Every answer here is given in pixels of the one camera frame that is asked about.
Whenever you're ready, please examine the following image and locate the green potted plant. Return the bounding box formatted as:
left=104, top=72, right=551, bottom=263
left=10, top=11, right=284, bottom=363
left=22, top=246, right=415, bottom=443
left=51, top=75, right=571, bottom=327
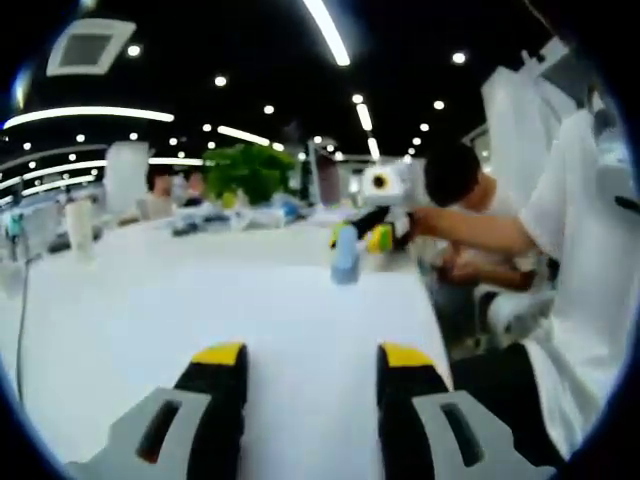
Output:
left=202, top=143, right=297, bottom=209

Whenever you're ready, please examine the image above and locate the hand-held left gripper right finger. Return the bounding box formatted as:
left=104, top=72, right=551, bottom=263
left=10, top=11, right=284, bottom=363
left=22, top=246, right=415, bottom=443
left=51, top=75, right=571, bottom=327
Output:
left=375, top=342, right=557, bottom=480

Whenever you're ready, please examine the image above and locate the tall white cup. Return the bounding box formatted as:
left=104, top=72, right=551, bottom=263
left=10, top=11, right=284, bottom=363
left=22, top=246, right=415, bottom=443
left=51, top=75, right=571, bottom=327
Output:
left=63, top=198, right=97, bottom=264

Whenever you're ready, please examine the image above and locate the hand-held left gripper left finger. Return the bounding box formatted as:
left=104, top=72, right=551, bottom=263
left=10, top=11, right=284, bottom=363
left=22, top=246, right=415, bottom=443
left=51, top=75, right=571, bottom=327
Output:
left=66, top=341, right=250, bottom=480

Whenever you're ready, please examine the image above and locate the straight ceiling light bar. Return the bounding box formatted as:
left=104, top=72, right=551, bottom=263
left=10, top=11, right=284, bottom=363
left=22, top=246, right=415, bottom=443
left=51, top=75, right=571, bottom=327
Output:
left=302, top=0, right=352, bottom=67

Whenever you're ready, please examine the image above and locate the dark red board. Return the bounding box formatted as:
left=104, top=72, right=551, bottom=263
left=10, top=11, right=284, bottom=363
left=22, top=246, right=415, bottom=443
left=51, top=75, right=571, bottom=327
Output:
left=305, top=138, right=342, bottom=206

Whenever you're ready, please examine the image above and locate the white office chair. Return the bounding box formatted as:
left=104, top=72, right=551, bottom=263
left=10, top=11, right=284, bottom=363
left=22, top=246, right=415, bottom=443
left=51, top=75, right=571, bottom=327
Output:
left=477, top=288, right=557, bottom=349

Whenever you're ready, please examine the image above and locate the blue-grey paper punch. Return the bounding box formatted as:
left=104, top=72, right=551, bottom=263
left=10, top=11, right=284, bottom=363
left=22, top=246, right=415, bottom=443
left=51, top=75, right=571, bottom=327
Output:
left=328, top=226, right=363, bottom=287

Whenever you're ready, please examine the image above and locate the grey cable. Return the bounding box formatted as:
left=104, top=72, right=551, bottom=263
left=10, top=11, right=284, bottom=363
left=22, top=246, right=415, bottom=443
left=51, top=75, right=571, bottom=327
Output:
left=14, top=252, right=44, bottom=401

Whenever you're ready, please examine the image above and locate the operator in white shirt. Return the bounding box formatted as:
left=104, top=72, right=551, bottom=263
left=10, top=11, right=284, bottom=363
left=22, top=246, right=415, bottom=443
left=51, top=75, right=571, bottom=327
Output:
left=517, top=107, right=632, bottom=459

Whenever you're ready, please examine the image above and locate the stack of blue-white documents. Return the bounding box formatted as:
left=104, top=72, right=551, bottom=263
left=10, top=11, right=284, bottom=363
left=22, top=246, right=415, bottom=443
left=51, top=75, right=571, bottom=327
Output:
left=169, top=209, right=241, bottom=239

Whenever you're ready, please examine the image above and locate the square ceiling air vent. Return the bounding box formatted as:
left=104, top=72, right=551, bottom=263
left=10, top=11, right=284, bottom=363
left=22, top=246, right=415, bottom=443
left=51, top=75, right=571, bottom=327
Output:
left=45, top=18, right=137, bottom=78

